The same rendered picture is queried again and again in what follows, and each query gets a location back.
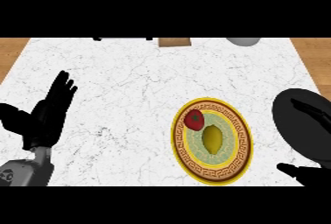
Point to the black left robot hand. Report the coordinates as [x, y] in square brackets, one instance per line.
[48, 112]

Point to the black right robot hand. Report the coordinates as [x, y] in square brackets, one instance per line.
[312, 174]

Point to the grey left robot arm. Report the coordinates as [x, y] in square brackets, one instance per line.
[26, 172]

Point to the dark grey pan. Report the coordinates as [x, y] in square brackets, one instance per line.
[301, 125]

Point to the yellow patterned plate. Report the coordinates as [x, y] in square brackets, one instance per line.
[235, 163]

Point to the yellow lemon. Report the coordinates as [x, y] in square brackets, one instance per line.
[211, 138]

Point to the red tomato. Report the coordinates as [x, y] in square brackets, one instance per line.
[193, 119]

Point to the brown wooden block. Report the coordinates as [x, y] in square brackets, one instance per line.
[174, 42]

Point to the grey round object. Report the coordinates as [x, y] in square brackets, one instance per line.
[242, 41]

